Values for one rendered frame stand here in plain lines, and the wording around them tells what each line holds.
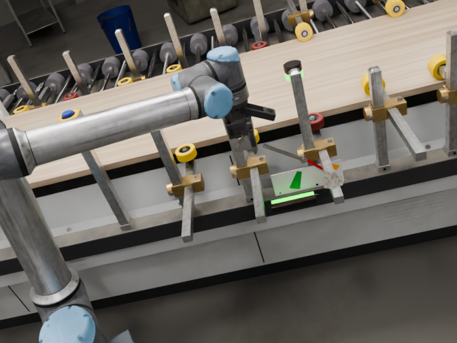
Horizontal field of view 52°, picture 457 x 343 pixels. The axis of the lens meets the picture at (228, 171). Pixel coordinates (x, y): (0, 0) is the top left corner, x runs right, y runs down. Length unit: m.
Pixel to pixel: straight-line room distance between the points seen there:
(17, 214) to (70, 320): 0.34
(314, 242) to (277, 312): 0.37
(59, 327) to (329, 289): 1.33
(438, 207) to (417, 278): 0.33
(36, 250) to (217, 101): 0.65
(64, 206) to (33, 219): 0.81
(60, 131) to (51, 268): 0.47
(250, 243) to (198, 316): 0.46
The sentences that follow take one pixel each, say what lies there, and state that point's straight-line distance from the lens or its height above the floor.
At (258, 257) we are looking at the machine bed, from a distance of 2.32.
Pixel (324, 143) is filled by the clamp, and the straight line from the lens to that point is 1.70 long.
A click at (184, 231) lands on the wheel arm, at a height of 0.84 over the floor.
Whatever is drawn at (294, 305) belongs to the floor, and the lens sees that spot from 2.31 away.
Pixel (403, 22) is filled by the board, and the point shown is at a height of 0.90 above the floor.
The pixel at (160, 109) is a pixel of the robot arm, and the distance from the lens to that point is 1.18.
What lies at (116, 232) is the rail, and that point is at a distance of 1.91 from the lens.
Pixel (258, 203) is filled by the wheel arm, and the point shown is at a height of 0.85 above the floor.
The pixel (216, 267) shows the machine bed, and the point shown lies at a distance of 2.36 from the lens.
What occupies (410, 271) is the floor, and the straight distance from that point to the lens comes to 2.39.
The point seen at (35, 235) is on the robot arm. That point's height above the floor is 1.10.
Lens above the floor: 1.83
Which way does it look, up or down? 35 degrees down
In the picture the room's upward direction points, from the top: 18 degrees counter-clockwise
